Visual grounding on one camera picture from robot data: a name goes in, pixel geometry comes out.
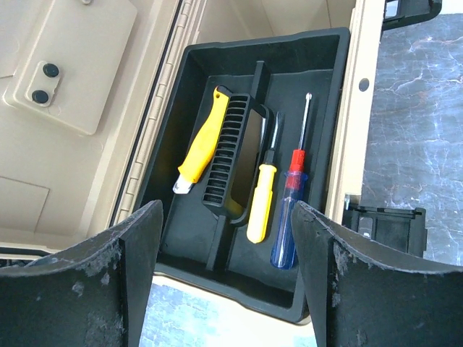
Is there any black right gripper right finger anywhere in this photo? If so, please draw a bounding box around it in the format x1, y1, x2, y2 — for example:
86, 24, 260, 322
292, 202, 462, 346

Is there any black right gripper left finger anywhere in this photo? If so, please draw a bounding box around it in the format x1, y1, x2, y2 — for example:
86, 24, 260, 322
1, 200, 163, 346

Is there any blue red handle screwdriver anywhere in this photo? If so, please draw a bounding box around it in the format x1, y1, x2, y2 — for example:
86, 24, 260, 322
270, 93, 313, 270

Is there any yellow handle screwdriver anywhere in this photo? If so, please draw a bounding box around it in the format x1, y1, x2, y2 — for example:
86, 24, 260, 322
247, 112, 284, 244

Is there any yellow black utility knife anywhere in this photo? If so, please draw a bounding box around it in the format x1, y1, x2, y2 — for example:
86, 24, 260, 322
173, 85, 232, 194

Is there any black tool tray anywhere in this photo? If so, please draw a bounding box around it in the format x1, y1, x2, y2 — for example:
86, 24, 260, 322
137, 27, 350, 323

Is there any tan plastic tool box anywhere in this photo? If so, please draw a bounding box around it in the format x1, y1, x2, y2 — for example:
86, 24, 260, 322
0, 0, 443, 347

